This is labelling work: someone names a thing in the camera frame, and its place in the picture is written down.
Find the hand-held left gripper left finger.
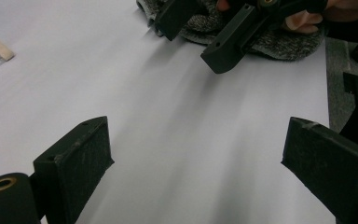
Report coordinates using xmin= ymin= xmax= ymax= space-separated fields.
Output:
xmin=32 ymin=116 xmax=116 ymax=224

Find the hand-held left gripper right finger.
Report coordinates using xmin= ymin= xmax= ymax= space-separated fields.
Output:
xmin=281 ymin=116 xmax=358 ymax=224

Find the grey knit doll sweater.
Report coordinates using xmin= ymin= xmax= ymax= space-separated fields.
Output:
xmin=136 ymin=0 xmax=325 ymax=62

